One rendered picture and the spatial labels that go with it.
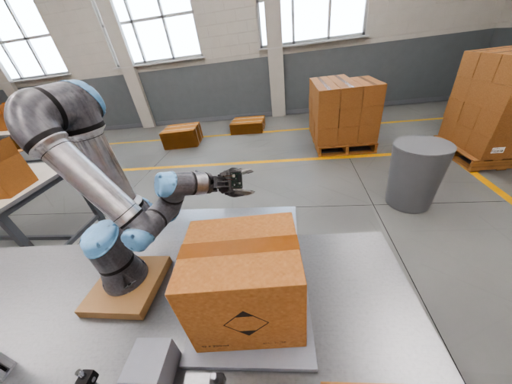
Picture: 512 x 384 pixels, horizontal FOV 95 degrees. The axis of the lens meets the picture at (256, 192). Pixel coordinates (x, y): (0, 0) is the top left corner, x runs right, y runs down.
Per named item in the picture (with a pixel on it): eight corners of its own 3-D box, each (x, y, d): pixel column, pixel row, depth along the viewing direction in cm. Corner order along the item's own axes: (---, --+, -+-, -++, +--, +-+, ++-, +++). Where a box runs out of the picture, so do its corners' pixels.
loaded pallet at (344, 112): (377, 153, 330) (390, 84, 281) (317, 157, 341) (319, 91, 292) (354, 126, 430) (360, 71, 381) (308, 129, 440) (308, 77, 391)
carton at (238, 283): (196, 353, 64) (163, 295, 49) (209, 278, 84) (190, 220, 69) (307, 347, 62) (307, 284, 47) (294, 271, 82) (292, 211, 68)
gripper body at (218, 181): (244, 191, 81) (213, 193, 74) (232, 193, 88) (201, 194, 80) (243, 169, 81) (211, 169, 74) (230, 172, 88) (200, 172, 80)
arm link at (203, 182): (189, 195, 78) (187, 171, 78) (202, 194, 81) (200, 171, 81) (198, 194, 72) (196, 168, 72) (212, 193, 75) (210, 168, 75)
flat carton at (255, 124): (230, 135, 464) (228, 125, 453) (236, 126, 507) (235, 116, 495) (262, 133, 452) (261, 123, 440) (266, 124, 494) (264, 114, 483)
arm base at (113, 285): (95, 296, 81) (80, 279, 76) (119, 262, 94) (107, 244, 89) (136, 296, 80) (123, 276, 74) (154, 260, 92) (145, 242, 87)
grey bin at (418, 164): (390, 217, 220) (405, 157, 186) (375, 190, 258) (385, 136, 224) (444, 216, 213) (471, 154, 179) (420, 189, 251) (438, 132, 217)
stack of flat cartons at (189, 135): (164, 150, 437) (158, 134, 419) (173, 139, 481) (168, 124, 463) (197, 146, 431) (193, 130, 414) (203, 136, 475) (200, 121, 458)
